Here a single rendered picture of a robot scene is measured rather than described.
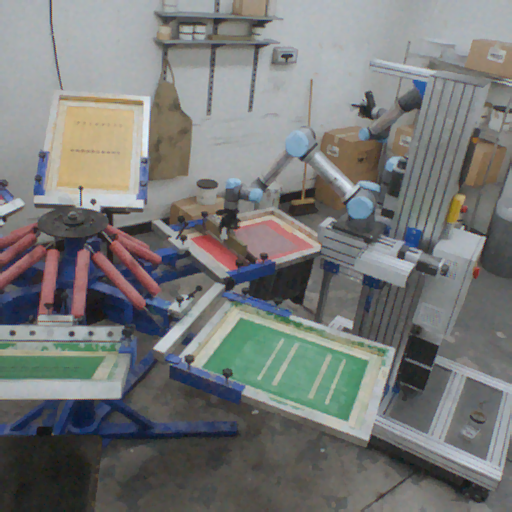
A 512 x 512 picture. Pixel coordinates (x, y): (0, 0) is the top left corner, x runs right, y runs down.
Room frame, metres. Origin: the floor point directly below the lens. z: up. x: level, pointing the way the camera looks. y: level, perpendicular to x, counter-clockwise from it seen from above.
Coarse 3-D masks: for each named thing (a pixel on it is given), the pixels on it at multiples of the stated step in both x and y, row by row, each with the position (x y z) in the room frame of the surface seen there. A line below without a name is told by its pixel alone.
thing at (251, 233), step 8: (248, 224) 3.07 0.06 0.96; (256, 224) 3.09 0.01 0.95; (264, 224) 3.11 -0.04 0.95; (272, 224) 3.12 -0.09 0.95; (280, 224) 3.13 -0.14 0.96; (240, 232) 2.95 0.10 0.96; (248, 232) 2.97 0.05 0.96; (256, 232) 2.98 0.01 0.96; (264, 232) 2.99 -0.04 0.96; (272, 232) 3.01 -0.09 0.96; (280, 232) 3.02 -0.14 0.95; (288, 232) 3.04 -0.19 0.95; (200, 240) 2.79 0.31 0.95; (208, 240) 2.80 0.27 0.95; (216, 240) 2.81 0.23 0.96; (248, 240) 2.86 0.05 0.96; (256, 240) 2.88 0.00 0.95; (208, 248) 2.70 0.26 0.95; (216, 248) 2.72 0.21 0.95; (224, 248) 2.73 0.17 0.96
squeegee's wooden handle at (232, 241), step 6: (210, 222) 2.79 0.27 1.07; (216, 222) 2.78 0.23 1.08; (210, 228) 2.79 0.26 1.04; (216, 228) 2.75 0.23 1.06; (216, 234) 2.74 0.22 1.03; (228, 234) 2.67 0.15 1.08; (228, 240) 2.66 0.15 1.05; (234, 240) 2.62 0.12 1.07; (240, 240) 2.61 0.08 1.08; (234, 246) 2.61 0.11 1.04; (240, 246) 2.57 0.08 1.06; (246, 246) 2.57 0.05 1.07; (240, 252) 2.57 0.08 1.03; (246, 252) 2.58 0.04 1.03
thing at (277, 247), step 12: (264, 240) 2.88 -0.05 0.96; (276, 240) 2.91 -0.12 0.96; (288, 240) 2.93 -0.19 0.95; (300, 240) 2.95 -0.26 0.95; (216, 252) 2.67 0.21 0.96; (228, 252) 2.69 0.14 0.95; (252, 252) 2.73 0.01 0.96; (276, 252) 2.76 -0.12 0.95; (288, 252) 2.78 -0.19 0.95; (228, 264) 2.56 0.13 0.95
